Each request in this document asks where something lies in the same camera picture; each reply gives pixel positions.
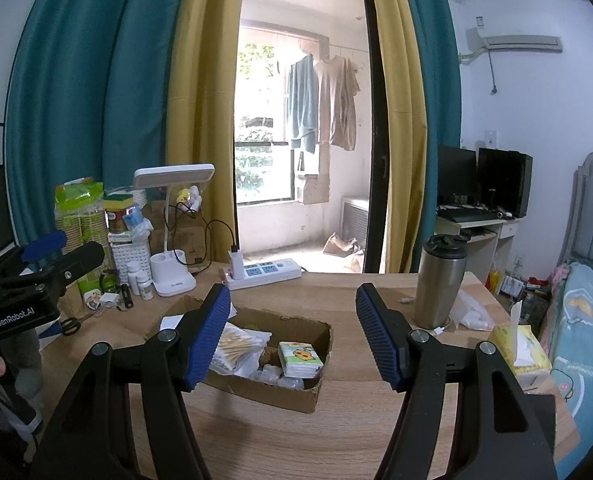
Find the printed tissue packet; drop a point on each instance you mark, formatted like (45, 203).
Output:
(301, 358)

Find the pink cloth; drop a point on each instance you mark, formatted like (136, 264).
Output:
(558, 277)

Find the black computer tower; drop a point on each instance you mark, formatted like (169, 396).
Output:
(506, 180)

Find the clear plastic bag in box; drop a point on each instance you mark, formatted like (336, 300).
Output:
(276, 377)

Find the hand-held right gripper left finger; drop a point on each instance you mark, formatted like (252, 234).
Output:
(211, 340)

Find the yellow tissue box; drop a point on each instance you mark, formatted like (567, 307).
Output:
(526, 355)

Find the hanging light blue garment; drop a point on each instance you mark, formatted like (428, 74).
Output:
(301, 105)

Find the black computer monitor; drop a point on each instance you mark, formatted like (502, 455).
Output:
(456, 170)

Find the hanging beige shirt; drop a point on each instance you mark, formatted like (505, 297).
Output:
(339, 102)

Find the large cardboard carton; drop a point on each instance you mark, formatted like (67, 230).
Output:
(189, 237)

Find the white wall socket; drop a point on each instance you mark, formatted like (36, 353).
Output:
(491, 137)

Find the steel tumbler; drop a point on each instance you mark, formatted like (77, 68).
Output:
(439, 280)

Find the white paper sheet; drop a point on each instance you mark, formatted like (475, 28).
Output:
(174, 321)

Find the light blue cartoon blanket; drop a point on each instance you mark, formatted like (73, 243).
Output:
(581, 350)

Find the white plastic basket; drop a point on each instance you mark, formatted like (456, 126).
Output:
(131, 255)

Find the green paper cups pack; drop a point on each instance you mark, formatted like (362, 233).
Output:
(84, 225)

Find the black flat object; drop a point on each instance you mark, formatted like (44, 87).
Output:
(541, 422)

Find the white air conditioner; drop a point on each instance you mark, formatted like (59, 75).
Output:
(516, 42)

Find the white desk lamp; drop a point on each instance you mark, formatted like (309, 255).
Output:
(174, 272)

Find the white plug adapter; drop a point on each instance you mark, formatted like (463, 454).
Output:
(104, 301)

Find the bag of cotton swabs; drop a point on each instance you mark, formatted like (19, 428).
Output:
(239, 350)

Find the yellow bag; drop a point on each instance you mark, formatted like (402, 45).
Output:
(495, 277)

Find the brown bag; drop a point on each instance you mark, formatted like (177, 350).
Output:
(344, 246)

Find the yellow curtain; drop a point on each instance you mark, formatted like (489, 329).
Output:
(201, 85)
(401, 135)

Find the teal curtain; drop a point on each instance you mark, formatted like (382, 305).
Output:
(76, 85)
(441, 85)

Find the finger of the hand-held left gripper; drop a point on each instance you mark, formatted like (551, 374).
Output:
(44, 247)
(76, 258)

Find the black keyboard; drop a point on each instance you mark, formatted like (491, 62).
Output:
(471, 215)

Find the small yellow white toy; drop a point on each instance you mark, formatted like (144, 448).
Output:
(189, 196)

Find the white computer desk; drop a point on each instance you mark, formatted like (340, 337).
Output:
(481, 245)

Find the small black object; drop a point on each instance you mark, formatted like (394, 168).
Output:
(126, 296)

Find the white pill bottle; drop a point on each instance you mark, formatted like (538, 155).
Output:
(146, 287)
(134, 277)

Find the blue plastic pack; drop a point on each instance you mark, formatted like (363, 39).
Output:
(137, 221)

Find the brown cardboard box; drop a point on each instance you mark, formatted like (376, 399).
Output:
(289, 326)

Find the white charger plug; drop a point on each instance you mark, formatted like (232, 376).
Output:
(236, 262)

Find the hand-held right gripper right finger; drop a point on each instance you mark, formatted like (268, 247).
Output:
(381, 340)

